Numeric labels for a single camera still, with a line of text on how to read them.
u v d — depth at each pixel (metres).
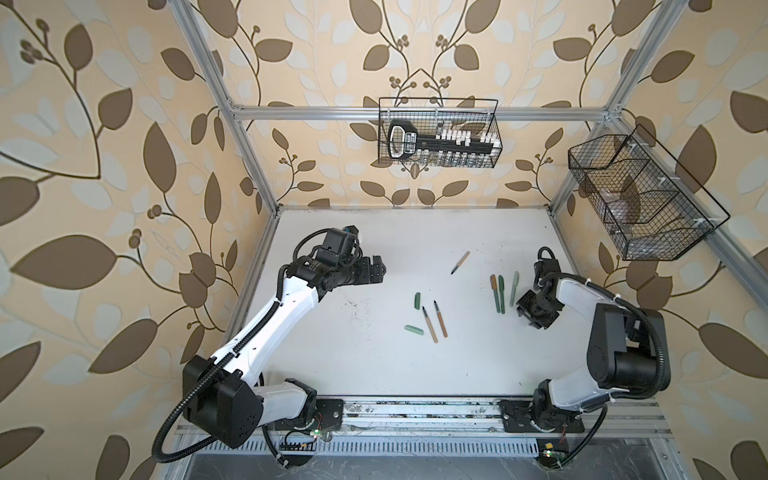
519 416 0.74
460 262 1.05
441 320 0.91
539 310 0.78
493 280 0.99
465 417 0.76
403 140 0.84
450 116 0.91
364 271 0.69
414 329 0.89
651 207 0.73
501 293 0.96
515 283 0.99
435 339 0.89
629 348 0.47
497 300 0.95
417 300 0.95
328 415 0.74
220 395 0.39
